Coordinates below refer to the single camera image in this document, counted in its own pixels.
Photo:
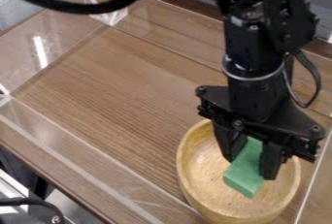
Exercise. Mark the clear acrylic corner bracket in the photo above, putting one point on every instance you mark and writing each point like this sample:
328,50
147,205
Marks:
108,18

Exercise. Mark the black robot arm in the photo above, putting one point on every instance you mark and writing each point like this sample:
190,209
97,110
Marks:
265,34

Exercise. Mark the black metal bracket with bolt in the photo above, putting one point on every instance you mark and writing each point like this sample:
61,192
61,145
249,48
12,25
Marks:
47,213

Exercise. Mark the clear acrylic tray wall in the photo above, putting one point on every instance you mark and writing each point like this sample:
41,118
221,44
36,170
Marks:
97,103

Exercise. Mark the brown wooden bowl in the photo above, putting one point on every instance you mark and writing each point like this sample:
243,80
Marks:
201,166

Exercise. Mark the green rectangular block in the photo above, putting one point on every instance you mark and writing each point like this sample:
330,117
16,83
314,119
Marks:
242,175

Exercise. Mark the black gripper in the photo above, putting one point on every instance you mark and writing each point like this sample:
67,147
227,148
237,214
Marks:
247,109

